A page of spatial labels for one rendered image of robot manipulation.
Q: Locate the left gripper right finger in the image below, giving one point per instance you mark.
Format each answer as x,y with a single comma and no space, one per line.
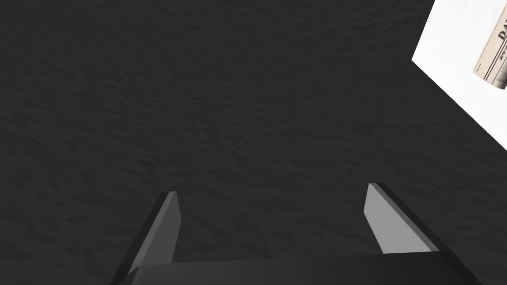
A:
396,227

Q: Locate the white table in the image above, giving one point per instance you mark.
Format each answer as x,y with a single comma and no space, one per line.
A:
447,47

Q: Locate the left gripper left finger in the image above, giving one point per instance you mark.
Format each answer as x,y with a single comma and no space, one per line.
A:
160,233

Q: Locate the rolled newspaper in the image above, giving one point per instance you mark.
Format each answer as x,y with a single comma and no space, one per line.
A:
495,59

